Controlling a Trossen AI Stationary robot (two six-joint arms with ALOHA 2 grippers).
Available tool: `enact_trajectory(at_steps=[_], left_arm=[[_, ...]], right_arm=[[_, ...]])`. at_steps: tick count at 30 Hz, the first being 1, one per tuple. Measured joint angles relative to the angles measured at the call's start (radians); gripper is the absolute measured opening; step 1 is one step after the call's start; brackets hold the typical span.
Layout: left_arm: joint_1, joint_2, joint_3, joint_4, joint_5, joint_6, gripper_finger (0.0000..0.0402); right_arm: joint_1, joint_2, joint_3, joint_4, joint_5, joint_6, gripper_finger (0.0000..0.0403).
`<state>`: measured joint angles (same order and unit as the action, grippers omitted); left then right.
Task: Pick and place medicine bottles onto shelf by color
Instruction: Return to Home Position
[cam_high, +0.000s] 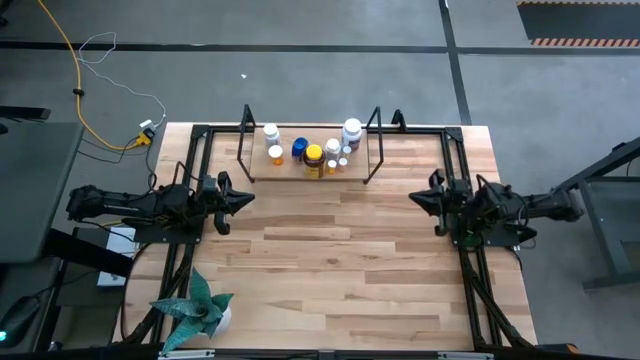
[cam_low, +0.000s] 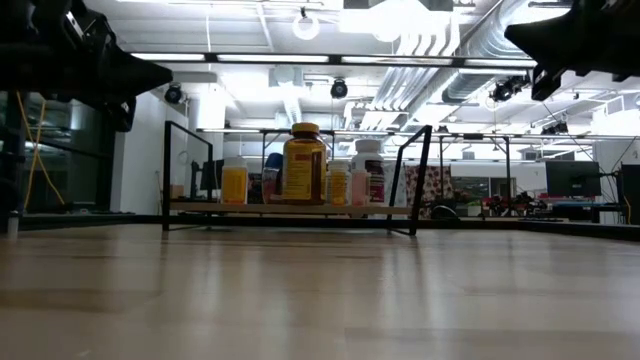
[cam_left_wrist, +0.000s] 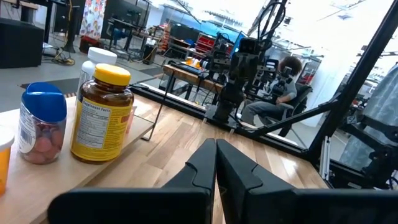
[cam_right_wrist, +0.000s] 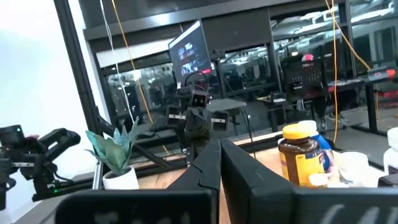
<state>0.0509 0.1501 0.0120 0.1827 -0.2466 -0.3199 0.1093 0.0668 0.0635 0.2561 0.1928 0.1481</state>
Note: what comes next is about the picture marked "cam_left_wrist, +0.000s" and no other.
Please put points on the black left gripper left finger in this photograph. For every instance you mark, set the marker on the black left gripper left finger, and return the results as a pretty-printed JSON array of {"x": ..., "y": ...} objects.
[{"x": 140, "y": 205}]

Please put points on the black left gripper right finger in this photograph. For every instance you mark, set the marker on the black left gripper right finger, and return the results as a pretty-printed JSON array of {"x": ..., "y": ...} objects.
[{"x": 295, "y": 205}]

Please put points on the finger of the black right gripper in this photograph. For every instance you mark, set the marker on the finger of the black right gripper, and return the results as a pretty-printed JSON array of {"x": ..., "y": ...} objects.
[
  {"x": 252, "y": 68},
  {"x": 238, "y": 67}
]

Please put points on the brown bottle yellow cap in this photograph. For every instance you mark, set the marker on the brown bottle yellow cap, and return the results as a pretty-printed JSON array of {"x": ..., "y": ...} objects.
[{"x": 99, "y": 124}]

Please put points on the Tums bottle blue cap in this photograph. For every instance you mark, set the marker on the Tums bottle blue cap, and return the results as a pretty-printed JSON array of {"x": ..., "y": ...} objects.
[{"x": 42, "y": 124}]

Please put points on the large white bottle maroon label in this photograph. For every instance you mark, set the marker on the large white bottle maroon label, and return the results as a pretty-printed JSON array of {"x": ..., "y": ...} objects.
[{"x": 99, "y": 56}]

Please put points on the large orange pill vial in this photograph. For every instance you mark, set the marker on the large orange pill vial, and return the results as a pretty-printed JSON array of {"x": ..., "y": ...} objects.
[{"x": 4, "y": 169}]

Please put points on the black background robot arm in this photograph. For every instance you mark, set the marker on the black background robot arm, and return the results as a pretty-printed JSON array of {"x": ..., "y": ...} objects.
[{"x": 281, "y": 81}]

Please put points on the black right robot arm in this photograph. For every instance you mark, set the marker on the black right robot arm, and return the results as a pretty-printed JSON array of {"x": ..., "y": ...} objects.
[{"x": 230, "y": 99}]

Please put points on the person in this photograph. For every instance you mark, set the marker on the person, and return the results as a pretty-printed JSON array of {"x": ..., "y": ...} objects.
[{"x": 267, "y": 109}]

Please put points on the black office chair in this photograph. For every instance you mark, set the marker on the black office chair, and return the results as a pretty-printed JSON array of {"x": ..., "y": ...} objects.
[{"x": 300, "y": 99}]

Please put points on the wooden background table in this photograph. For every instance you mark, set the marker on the wooden background table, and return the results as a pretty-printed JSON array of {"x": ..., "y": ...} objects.
[{"x": 186, "y": 76}]

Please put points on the silver aluminium bar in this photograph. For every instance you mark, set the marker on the silver aluminium bar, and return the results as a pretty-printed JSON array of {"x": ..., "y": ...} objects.
[{"x": 325, "y": 158}]

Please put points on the blue-grey curtain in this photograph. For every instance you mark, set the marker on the blue-grey curtain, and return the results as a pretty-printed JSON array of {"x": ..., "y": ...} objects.
[{"x": 379, "y": 109}]

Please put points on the red box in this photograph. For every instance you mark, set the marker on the red box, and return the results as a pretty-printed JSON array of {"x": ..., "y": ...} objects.
[{"x": 90, "y": 44}]

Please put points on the floral curtain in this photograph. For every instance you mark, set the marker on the floral curtain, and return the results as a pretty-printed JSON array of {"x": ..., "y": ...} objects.
[{"x": 92, "y": 18}]

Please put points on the black cabinet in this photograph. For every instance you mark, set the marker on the black cabinet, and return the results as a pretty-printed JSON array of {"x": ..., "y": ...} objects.
[{"x": 20, "y": 43}]

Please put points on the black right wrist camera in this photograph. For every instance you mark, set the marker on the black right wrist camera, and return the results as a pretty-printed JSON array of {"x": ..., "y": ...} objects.
[{"x": 251, "y": 45}]

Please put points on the black aluminium rig frame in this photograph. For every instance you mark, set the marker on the black aluminium rig frame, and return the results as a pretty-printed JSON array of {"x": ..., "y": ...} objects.
[{"x": 354, "y": 77}]

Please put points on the wooden shelf black metal frame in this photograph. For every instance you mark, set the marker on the wooden shelf black metal frame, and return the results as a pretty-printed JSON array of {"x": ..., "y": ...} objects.
[{"x": 40, "y": 186}]

